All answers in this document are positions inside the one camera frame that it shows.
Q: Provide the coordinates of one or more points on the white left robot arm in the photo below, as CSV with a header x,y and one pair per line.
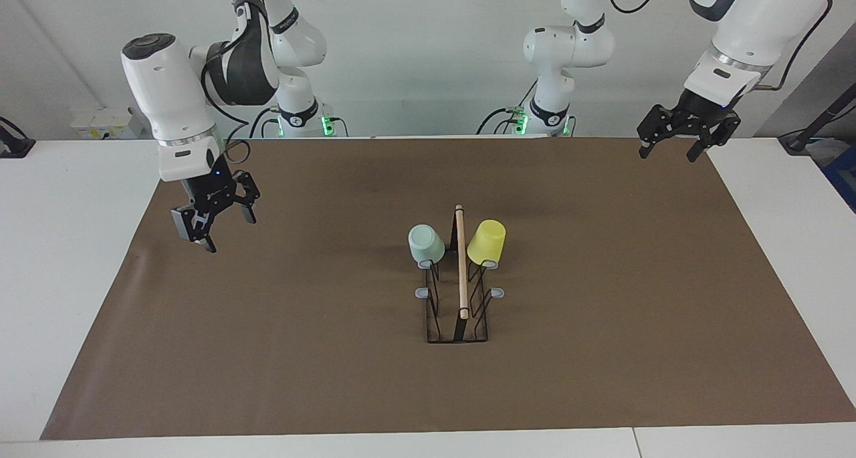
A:
x,y
756,23

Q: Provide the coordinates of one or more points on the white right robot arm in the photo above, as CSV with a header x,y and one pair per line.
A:
x,y
167,90

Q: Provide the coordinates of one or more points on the pale green plastic cup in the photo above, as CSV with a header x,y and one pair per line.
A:
x,y
425,245

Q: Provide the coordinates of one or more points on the brown table mat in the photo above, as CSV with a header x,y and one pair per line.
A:
x,y
267,351

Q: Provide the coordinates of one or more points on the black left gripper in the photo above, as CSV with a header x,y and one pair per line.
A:
x,y
702,110

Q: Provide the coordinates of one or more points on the blue crate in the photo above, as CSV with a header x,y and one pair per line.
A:
x,y
844,177

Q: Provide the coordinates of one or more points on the yellow plastic cup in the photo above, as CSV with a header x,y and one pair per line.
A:
x,y
487,243

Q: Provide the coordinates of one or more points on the black stand with pole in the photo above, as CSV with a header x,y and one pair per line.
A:
x,y
799,140

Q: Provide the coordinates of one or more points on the small black stand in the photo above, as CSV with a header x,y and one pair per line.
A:
x,y
15,145

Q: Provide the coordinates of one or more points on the white power box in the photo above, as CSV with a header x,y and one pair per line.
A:
x,y
107,122

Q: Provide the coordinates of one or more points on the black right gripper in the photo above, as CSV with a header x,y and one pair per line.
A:
x,y
208,190

